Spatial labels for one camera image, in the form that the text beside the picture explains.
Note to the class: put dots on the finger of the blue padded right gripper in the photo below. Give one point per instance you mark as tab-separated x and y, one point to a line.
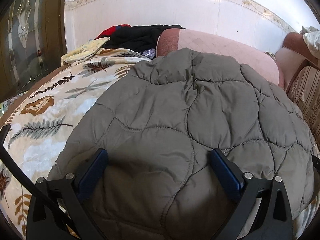
315	165

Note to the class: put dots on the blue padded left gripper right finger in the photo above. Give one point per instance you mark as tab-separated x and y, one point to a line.
273	219

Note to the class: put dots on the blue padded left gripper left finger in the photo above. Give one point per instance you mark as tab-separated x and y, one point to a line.
56	208

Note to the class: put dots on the olive quilted hooded jacket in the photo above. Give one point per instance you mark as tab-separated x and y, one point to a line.
158	124

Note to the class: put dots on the striped beige cushion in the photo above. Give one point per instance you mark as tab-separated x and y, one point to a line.
304	92

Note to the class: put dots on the leaf-patterned plush blanket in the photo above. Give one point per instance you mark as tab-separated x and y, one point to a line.
43	119

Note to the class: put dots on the black smartphone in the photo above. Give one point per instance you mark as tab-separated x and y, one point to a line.
4	132

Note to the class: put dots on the pink sofa armrest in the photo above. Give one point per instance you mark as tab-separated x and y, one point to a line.
291	58

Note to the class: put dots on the white crumpled cloth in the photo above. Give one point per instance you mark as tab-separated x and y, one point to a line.
311	36

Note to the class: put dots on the yellow floral pillow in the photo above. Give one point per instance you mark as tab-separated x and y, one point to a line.
84	52

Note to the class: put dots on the purple patterned small cloth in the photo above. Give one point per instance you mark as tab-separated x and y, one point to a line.
150	53

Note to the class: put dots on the red garment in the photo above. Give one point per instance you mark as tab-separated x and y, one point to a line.
109	31

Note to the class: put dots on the black garment pile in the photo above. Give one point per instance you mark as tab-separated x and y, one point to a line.
137	38

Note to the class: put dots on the pink bolster pillow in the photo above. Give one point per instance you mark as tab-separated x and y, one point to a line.
174	39

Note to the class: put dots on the wooden glass-panel door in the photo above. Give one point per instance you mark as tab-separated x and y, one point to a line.
32	43

